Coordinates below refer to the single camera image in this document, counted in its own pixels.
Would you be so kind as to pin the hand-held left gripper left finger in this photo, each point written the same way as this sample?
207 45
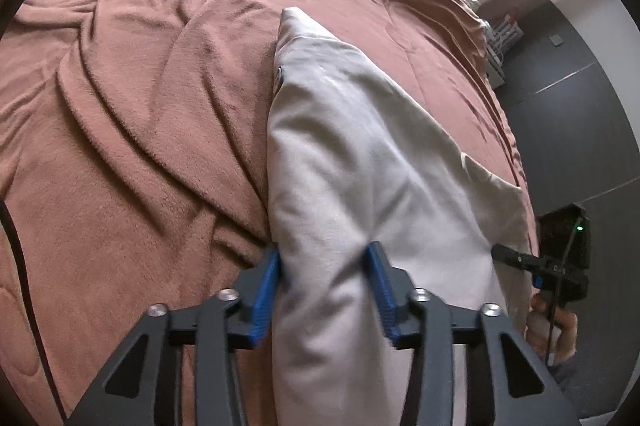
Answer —
265 296

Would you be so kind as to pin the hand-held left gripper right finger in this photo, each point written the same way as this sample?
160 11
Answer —
382 296

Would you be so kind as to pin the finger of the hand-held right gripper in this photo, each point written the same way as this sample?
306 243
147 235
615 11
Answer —
515 258

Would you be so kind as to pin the large beige garment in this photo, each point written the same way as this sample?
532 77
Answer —
340 156

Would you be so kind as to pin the person's right hand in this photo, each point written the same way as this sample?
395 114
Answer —
542 331

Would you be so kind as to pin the white bedside rack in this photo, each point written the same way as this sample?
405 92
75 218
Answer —
502 49

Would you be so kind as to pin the brown fleece blanket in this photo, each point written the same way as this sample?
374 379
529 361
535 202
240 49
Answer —
125 106

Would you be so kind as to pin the grey wall switch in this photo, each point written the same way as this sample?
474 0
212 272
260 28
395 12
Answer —
556 40

